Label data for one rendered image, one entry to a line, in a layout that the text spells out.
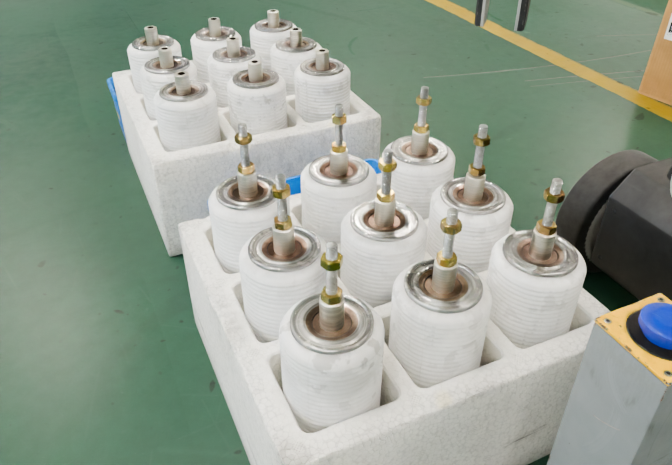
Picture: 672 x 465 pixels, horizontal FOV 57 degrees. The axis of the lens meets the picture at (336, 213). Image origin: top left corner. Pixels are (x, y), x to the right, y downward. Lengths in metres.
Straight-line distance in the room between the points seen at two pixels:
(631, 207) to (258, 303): 0.53
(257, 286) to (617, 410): 0.34
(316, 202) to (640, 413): 0.42
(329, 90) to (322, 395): 0.60
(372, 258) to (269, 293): 0.12
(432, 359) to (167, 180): 0.54
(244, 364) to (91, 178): 0.77
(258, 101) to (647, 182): 0.58
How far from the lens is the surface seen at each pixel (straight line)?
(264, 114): 1.02
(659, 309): 0.52
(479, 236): 0.72
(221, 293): 0.71
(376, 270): 0.67
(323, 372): 0.54
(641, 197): 0.93
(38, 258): 1.14
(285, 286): 0.62
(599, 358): 0.53
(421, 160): 0.80
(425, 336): 0.60
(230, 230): 0.72
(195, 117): 0.98
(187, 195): 1.01
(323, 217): 0.76
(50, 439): 0.87
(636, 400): 0.52
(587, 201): 0.97
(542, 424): 0.75
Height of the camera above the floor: 0.65
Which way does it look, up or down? 35 degrees down
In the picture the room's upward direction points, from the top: straight up
